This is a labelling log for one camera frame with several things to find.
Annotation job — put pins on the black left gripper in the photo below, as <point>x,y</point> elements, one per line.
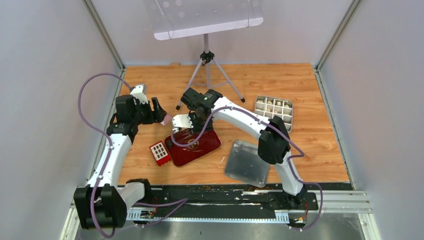
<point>152,110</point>

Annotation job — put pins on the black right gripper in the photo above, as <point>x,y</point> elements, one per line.
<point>201,118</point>

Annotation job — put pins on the pink square card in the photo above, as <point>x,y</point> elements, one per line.
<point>166,120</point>

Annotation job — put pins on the dark red chocolate tray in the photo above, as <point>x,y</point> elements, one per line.
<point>181,156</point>

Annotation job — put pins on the divided silver tin box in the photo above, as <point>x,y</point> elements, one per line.
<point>271,106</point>

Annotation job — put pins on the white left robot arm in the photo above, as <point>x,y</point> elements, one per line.
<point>100,204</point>

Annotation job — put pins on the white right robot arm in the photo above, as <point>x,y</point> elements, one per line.
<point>274,144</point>

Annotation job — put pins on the red grid mould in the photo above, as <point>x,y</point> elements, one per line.
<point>160,153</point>

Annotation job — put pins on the grey tripod stand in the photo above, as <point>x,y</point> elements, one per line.
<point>206,58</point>

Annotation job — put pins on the silver tin lid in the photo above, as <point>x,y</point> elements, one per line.
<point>245,165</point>

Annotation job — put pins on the clear acrylic panel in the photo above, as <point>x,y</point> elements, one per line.
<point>173,19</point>

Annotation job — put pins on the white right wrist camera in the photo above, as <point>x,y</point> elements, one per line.
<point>183,121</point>

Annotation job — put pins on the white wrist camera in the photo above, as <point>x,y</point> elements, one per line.
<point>183,121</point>
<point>139,92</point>

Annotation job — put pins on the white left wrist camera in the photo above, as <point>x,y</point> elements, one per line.
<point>139,92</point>

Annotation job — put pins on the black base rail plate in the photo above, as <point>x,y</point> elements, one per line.
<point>229,201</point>

